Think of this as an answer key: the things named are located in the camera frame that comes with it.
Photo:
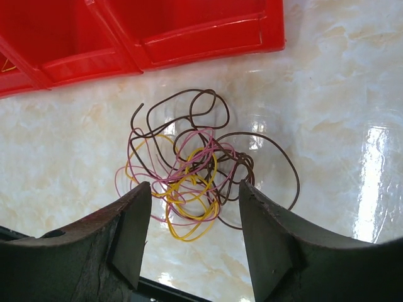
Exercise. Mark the red storage bin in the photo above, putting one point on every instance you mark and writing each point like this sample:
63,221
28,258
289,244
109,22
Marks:
56,43
16,77
158,34

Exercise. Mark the red left storage bin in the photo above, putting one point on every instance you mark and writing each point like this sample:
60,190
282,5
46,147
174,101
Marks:
16,77

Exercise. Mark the red right storage bin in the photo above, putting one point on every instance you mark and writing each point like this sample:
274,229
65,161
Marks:
158,34

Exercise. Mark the red middle storage bin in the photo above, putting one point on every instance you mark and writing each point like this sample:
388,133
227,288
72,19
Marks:
56,43

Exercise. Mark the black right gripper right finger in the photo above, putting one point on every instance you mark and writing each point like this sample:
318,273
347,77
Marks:
292,259

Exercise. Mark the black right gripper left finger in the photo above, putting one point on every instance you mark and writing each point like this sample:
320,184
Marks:
96,258

